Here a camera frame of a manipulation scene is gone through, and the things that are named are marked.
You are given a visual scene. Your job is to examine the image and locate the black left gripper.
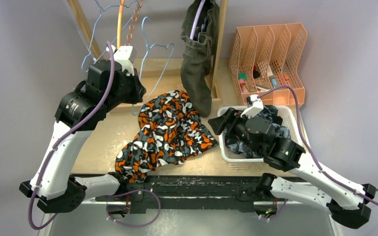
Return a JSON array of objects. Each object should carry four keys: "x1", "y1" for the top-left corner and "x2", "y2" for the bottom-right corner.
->
[{"x1": 103, "y1": 67, "x2": 146, "y2": 113}]

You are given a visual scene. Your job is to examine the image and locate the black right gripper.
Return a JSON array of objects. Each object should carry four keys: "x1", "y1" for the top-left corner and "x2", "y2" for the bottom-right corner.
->
[{"x1": 208, "y1": 108, "x2": 263, "y2": 156}]

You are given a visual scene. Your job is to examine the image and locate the orange camouflage shorts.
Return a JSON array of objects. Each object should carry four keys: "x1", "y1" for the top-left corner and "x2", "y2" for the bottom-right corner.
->
[{"x1": 114, "y1": 90, "x2": 218, "y2": 183}]

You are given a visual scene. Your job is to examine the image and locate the dark leaf-print shorts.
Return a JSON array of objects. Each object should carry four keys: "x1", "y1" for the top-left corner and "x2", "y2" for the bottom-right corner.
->
[{"x1": 224, "y1": 105, "x2": 292, "y2": 159}]

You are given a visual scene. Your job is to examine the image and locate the orange plastic hanger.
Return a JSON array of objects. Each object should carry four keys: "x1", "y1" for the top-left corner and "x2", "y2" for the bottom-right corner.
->
[{"x1": 116, "y1": 0, "x2": 144, "y2": 50}]

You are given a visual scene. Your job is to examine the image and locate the light blue wire hanger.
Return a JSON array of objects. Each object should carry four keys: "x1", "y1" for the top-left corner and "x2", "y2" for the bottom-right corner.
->
[{"x1": 81, "y1": 0, "x2": 136, "y2": 72}]

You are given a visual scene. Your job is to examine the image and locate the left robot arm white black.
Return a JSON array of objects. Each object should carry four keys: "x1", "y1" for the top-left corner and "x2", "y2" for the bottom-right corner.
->
[{"x1": 19, "y1": 59, "x2": 146, "y2": 213}]

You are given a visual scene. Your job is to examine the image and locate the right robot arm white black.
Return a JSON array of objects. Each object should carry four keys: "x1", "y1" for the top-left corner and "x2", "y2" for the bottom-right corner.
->
[{"x1": 208, "y1": 108, "x2": 376, "y2": 229}]

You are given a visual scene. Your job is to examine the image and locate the olive green shorts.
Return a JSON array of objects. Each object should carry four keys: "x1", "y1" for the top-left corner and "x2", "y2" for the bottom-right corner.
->
[{"x1": 181, "y1": 0, "x2": 220, "y2": 118}]

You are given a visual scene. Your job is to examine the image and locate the purple plastic hanger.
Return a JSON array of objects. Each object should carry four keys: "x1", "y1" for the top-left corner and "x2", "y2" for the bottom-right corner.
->
[{"x1": 189, "y1": 0, "x2": 206, "y2": 40}]

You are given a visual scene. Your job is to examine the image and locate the wooden clothes rack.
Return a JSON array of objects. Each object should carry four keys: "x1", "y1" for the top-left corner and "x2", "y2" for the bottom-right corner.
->
[{"x1": 67, "y1": 0, "x2": 228, "y2": 105}]

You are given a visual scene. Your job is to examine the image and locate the items in file organizer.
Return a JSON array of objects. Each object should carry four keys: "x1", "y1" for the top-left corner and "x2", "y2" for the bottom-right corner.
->
[{"x1": 237, "y1": 66, "x2": 290, "y2": 93}]

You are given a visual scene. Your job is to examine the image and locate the white plastic basket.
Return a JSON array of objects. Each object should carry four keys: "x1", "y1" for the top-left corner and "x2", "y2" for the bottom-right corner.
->
[{"x1": 218, "y1": 105, "x2": 304, "y2": 163}]

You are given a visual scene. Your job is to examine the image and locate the orange plastic file organizer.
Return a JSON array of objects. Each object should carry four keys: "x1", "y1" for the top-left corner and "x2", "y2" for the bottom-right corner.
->
[{"x1": 228, "y1": 23, "x2": 308, "y2": 106}]

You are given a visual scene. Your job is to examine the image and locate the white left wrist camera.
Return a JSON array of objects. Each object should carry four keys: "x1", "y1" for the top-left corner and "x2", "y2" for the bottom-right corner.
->
[{"x1": 106, "y1": 44, "x2": 136, "y2": 77}]

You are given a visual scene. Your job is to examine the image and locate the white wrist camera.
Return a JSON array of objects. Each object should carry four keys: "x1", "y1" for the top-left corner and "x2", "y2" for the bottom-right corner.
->
[
  {"x1": 106, "y1": 44, "x2": 136, "y2": 77},
  {"x1": 241, "y1": 94, "x2": 264, "y2": 118}
]

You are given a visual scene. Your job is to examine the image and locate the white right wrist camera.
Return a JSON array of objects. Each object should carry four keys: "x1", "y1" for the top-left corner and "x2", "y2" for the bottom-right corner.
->
[{"x1": 241, "y1": 94, "x2": 264, "y2": 118}]

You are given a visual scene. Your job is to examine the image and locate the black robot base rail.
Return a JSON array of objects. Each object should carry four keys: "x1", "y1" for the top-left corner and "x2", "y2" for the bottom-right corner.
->
[{"x1": 78, "y1": 174, "x2": 297, "y2": 215}]

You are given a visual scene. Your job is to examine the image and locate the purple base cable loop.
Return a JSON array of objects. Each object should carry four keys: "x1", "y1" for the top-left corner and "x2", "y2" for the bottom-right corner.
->
[{"x1": 105, "y1": 189, "x2": 162, "y2": 228}]

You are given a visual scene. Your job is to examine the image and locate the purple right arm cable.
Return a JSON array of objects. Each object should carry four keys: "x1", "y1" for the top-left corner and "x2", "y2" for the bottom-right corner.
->
[{"x1": 257, "y1": 85, "x2": 378, "y2": 214}]

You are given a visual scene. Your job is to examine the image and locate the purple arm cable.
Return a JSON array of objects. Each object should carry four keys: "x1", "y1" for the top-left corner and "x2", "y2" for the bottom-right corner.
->
[
  {"x1": 28, "y1": 41, "x2": 116, "y2": 231},
  {"x1": 257, "y1": 85, "x2": 378, "y2": 214}
]

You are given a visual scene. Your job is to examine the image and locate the aluminium frame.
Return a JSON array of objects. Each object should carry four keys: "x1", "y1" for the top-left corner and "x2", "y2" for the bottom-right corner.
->
[{"x1": 37, "y1": 181, "x2": 343, "y2": 236}]

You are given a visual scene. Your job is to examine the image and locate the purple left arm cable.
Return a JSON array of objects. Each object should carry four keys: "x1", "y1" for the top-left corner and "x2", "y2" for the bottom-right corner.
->
[{"x1": 28, "y1": 41, "x2": 116, "y2": 231}]

